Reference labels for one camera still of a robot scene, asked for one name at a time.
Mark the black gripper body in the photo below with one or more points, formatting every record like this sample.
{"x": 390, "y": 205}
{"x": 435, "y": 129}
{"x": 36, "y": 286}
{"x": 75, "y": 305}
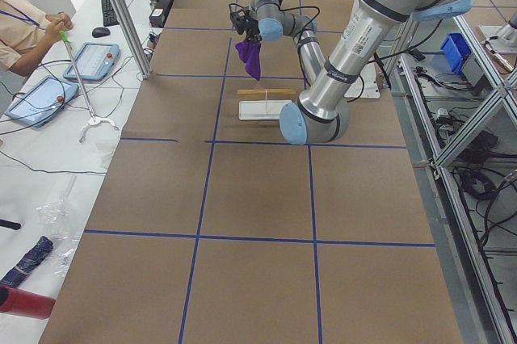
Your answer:
{"x": 253, "y": 31}

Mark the purple towel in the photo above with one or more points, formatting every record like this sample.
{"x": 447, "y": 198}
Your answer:
{"x": 249, "y": 54}

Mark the person's hand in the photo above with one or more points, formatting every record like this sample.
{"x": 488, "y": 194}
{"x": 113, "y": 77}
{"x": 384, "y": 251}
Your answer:
{"x": 62, "y": 18}

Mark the black power box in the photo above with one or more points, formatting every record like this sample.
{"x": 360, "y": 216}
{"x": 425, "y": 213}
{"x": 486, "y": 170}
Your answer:
{"x": 158, "y": 17}

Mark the black keyboard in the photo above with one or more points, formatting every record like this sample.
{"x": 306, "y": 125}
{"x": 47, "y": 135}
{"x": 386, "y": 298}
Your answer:
{"x": 108, "y": 14}

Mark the black computer mouse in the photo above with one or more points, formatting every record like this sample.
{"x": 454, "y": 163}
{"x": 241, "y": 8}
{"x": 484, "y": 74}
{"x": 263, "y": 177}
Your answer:
{"x": 99, "y": 32}

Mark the blue teach pendant far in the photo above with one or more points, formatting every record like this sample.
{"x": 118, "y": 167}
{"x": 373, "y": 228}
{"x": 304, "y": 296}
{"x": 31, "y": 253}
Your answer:
{"x": 94, "y": 60}

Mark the blue teach pendant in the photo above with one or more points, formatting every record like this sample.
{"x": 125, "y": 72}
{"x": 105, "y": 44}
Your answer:
{"x": 42, "y": 102}
{"x": 94, "y": 60}

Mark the metal reacher grabber tool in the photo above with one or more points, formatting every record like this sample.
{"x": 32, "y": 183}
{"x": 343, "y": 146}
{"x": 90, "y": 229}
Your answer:
{"x": 94, "y": 119}

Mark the blue storage bin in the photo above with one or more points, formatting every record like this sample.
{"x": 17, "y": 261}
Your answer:
{"x": 456, "y": 50}

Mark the person in beige shirt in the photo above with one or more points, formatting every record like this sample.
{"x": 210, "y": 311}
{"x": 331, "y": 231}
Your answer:
{"x": 26, "y": 36}

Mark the blue teach pendant near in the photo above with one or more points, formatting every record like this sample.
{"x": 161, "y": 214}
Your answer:
{"x": 42, "y": 102}

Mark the clear plastic wrap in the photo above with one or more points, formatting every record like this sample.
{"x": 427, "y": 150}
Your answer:
{"x": 57, "y": 222}

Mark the folded dark blue umbrella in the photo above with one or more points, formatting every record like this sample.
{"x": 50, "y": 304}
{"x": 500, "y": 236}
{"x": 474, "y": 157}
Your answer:
{"x": 28, "y": 263}

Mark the red cylinder bottle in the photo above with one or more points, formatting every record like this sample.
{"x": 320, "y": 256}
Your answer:
{"x": 22, "y": 303}

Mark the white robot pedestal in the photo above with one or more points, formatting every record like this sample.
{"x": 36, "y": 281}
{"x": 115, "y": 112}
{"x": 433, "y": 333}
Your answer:
{"x": 365, "y": 86}

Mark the aluminium frame rail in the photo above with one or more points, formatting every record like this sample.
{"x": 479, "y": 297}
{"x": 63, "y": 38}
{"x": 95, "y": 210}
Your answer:
{"x": 462, "y": 135}

